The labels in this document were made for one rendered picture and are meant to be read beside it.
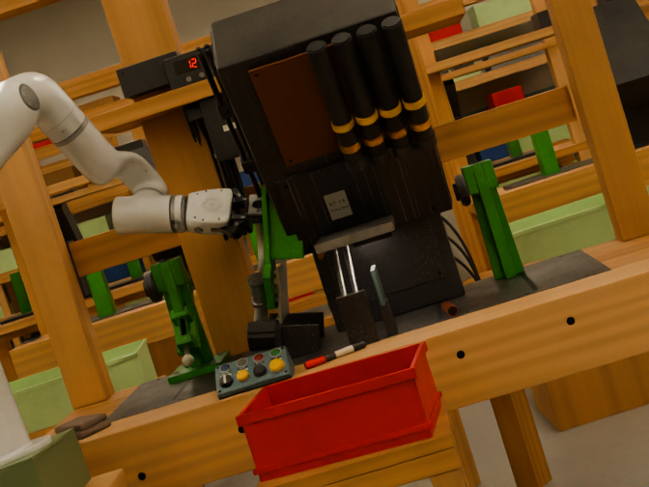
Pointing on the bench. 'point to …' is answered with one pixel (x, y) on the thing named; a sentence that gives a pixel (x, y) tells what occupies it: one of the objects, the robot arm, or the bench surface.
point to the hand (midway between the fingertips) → (255, 211)
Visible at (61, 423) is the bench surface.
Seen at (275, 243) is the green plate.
